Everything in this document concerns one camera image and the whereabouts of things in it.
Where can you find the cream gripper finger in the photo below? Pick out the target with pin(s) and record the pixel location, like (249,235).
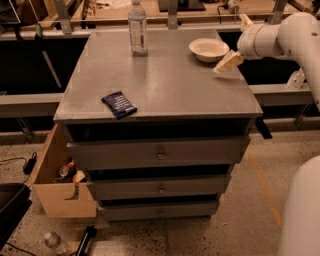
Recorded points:
(245,22)
(231,60)

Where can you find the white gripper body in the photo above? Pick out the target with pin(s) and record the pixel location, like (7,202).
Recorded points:
(249,42)

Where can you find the white paper bowl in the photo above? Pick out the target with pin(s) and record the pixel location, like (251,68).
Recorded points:
(209,49)

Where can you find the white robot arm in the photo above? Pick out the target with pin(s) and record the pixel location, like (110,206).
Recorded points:
(296,38)

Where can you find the blue rxbar blueberry wrapper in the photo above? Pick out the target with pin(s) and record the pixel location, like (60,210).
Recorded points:
(119,105)

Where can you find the clear plastic water bottle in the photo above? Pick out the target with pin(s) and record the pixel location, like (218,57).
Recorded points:
(138,28)

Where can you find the top grey drawer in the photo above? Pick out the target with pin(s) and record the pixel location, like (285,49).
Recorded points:
(128,154)

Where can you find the grey drawer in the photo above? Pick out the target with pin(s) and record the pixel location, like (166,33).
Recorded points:
(128,154)
(158,211)
(157,187)

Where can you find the middle grey drawer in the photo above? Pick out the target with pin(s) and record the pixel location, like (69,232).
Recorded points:
(157,187)

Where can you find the bottom grey drawer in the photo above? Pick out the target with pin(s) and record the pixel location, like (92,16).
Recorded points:
(158,211)

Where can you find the bottle inside wooden box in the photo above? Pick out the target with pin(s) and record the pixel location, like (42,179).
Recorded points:
(67,169)

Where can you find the wooden workbench in back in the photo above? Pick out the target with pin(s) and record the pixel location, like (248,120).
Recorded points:
(69,14)

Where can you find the open wooden box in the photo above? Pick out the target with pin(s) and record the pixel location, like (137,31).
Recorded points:
(59,200)

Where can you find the black stand on floor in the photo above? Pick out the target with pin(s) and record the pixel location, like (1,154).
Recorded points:
(90,232)

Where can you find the black power adapter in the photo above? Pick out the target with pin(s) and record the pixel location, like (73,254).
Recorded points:
(27,169)

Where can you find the water bottle on floor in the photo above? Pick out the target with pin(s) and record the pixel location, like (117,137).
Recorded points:
(54,242)

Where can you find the black bin at left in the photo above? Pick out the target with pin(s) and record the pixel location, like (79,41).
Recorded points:
(14,203)

